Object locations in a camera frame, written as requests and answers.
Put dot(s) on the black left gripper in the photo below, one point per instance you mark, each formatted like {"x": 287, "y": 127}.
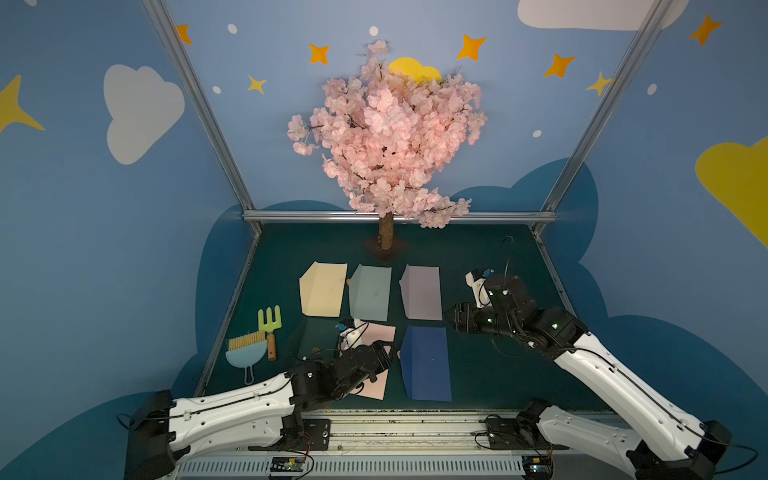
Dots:
{"x": 372, "y": 358}

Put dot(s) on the dark green envelope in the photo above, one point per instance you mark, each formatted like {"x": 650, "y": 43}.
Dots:
{"x": 314, "y": 337}

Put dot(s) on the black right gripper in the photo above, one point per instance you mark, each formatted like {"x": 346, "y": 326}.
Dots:
{"x": 471, "y": 318}

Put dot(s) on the dark blue envelope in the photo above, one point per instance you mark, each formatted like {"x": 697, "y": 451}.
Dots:
{"x": 424, "y": 363}

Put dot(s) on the cream yellow envelope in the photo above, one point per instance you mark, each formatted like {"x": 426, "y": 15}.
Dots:
{"x": 321, "y": 289}

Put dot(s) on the lavender envelope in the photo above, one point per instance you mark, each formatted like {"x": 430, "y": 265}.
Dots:
{"x": 421, "y": 293}

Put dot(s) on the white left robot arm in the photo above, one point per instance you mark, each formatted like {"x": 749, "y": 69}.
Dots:
{"x": 167, "y": 431}

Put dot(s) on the pink envelope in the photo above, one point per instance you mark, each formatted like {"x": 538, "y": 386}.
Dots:
{"x": 375, "y": 390}

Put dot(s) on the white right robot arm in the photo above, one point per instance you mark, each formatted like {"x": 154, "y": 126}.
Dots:
{"x": 660, "y": 441}

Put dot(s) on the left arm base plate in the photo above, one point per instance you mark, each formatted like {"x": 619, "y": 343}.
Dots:
{"x": 309, "y": 435}

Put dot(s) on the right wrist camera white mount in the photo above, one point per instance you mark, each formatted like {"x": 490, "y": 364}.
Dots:
{"x": 476, "y": 279}

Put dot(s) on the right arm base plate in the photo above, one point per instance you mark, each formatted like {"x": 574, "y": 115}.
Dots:
{"x": 510, "y": 434}

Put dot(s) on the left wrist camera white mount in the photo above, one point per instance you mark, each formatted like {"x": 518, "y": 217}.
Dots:
{"x": 350, "y": 332}

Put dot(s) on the pink blossom artificial tree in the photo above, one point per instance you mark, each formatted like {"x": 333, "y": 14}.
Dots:
{"x": 384, "y": 134}

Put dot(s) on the aluminium rail front frame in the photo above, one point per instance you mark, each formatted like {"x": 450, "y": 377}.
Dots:
{"x": 397, "y": 444}

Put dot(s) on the green garden fork wooden handle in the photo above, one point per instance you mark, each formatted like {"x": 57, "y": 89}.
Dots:
{"x": 270, "y": 320}

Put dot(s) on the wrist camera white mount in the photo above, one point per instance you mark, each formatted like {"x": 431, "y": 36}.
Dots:
{"x": 350, "y": 332}
{"x": 476, "y": 279}

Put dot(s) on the light teal envelope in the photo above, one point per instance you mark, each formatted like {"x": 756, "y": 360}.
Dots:
{"x": 369, "y": 293}

